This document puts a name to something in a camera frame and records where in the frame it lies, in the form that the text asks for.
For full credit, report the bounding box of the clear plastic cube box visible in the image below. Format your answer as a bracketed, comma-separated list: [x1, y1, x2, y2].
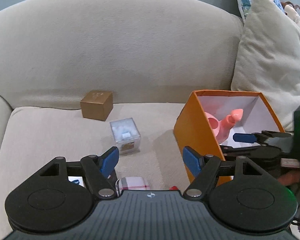
[110, 118, 141, 154]

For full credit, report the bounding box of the plaid glasses case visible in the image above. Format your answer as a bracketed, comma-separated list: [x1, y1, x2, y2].
[115, 177, 151, 196]

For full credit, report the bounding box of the pink cylindrical cup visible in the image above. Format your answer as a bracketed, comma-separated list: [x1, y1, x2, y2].
[204, 112, 220, 137]

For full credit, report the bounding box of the brown cube box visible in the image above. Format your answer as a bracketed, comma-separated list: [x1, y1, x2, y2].
[80, 90, 113, 121]

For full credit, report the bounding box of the blue red snack packet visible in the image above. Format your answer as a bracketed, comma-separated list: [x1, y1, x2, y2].
[169, 186, 179, 191]

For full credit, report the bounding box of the white Vaseline tube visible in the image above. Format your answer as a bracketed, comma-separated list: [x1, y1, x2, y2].
[68, 176, 85, 187]

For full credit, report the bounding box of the orange cardboard box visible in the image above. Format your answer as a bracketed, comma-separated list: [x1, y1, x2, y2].
[173, 89, 286, 186]

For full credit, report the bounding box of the beige cushion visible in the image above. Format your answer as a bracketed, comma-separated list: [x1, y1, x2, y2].
[231, 0, 300, 131]

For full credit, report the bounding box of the beige sofa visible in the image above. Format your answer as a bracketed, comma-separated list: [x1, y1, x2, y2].
[0, 0, 243, 239]

